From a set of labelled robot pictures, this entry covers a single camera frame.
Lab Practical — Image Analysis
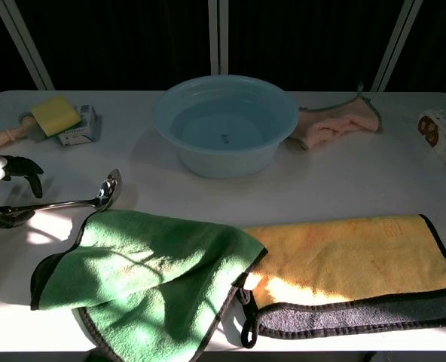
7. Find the metal ladle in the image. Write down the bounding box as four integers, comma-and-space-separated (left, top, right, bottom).
0, 168, 122, 220

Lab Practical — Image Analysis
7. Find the green microfiber towel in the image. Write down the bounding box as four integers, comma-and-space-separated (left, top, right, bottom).
29, 209, 268, 362

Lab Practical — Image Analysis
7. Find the pink cloth with grey trim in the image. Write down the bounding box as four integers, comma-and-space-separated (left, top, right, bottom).
285, 82, 383, 151

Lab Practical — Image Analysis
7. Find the long white printed box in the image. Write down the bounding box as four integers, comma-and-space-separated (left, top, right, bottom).
417, 109, 446, 178

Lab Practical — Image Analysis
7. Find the yellow and grey towel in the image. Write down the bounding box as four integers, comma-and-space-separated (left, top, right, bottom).
240, 213, 446, 350

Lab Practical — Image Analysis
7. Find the white metal frame post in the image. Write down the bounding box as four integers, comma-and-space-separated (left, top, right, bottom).
207, 0, 230, 76
0, 0, 55, 91
371, 0, 424, 93

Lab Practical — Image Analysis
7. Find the yellow sponge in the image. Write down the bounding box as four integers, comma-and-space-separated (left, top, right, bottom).
30, 94, 83, 138

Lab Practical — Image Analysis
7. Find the light blue plastic bowl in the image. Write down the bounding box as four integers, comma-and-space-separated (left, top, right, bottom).
154, 74, 300, 179

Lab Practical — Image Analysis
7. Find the wooden handled brush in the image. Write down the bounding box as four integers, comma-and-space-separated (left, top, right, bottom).
0, 112, 38, 152

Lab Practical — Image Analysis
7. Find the small white blue box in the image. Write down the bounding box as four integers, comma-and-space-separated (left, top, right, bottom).
57, 104, 102, 146

